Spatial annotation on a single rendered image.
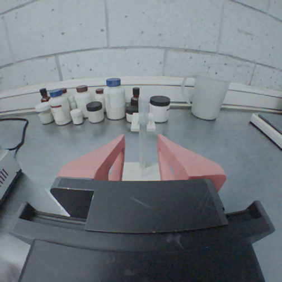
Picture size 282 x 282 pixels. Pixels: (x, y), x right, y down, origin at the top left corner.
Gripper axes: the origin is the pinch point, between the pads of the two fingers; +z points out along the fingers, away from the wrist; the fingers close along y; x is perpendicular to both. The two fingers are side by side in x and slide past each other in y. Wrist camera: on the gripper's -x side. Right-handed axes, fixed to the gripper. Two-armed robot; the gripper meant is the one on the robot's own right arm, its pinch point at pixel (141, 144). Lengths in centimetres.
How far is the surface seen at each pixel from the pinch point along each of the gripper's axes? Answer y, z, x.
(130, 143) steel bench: 2.9, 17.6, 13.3
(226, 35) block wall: -35, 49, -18
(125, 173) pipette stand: 3.1, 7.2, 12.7
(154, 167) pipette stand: -2.8, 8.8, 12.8
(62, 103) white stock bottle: 25.2, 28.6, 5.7
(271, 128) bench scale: -45, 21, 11
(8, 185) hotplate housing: 27.3, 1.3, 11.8
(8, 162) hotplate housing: 27.6, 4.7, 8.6
